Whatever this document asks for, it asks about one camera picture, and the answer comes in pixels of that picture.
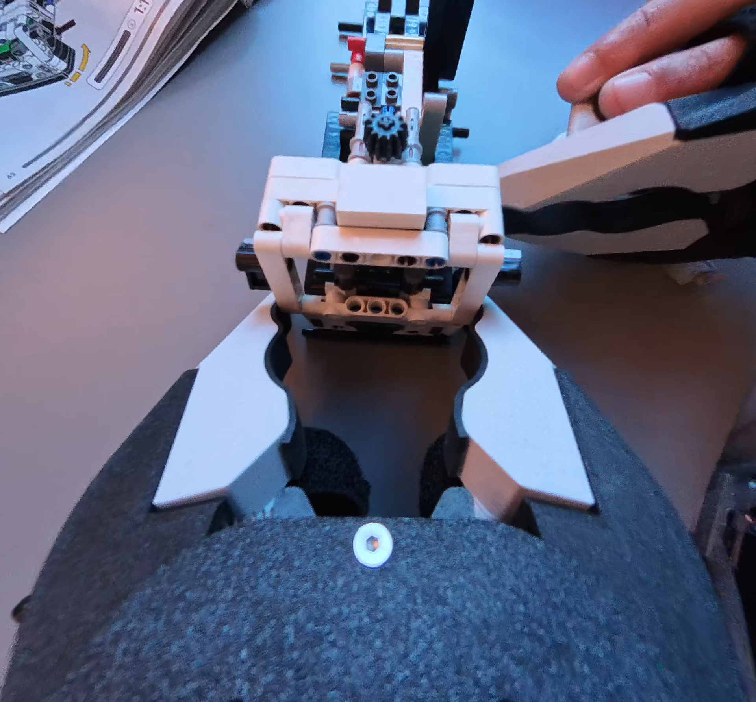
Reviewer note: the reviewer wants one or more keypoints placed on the open lego instruction booklet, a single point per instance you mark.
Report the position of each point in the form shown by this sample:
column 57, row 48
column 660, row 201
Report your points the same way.
column 118, row 94

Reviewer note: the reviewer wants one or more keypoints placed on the person's right hand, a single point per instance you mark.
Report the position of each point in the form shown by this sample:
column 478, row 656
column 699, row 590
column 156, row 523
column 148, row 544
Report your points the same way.
column 649, row 47

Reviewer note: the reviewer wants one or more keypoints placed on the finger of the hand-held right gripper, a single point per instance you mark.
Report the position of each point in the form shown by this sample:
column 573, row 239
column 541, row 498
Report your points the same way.
column 620, row 165
column 638, row 241

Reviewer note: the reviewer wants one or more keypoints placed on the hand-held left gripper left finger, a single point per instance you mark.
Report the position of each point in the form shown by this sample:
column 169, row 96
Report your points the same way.
column 224, row 418

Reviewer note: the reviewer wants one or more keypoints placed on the dark box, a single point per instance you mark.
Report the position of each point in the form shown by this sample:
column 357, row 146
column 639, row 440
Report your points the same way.
column 732, row 525

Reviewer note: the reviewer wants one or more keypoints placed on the white lego truck model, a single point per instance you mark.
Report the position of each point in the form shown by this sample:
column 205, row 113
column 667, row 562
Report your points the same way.
column 384, row 188

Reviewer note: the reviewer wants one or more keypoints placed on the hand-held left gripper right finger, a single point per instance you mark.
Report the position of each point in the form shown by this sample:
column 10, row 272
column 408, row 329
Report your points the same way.
column 520, row 418

